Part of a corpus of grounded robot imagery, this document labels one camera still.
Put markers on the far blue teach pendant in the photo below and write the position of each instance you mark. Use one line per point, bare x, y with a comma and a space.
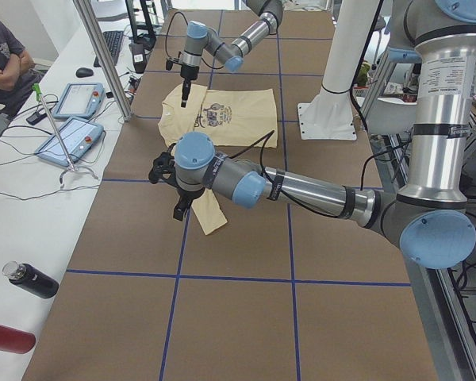
79, 100

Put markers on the blue teach pendant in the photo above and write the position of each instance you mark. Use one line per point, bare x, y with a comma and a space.
78, 136
79, 100

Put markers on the aluminium frame post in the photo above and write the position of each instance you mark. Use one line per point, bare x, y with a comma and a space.
101, 50

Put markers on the near blue teach pendant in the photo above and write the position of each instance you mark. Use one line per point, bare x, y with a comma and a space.
78, 136

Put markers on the red bottle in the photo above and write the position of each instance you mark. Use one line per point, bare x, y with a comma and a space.
16, 341

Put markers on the seated person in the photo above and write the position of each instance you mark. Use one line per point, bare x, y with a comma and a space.
17, 73

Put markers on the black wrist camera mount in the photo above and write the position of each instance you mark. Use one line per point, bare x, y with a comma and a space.
163, 168
172, 61

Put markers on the beige long-sleeve printed shirt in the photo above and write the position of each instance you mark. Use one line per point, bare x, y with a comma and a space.
215, 118

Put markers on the metal stand with green tip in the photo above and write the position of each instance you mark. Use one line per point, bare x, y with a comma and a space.
71, 167

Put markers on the black box with label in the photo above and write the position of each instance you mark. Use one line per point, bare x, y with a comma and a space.
139, 59

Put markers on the black bottle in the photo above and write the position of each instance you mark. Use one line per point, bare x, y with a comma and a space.
30, 279

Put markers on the black keyboard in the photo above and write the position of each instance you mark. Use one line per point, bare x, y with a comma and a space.
113, 41

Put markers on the black computer mouse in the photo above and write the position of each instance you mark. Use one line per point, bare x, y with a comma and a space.
84, 72

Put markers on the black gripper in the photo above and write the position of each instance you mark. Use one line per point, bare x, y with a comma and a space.
189, 71
186, 195

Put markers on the white camera post with base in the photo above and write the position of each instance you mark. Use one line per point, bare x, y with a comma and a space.
329, 115

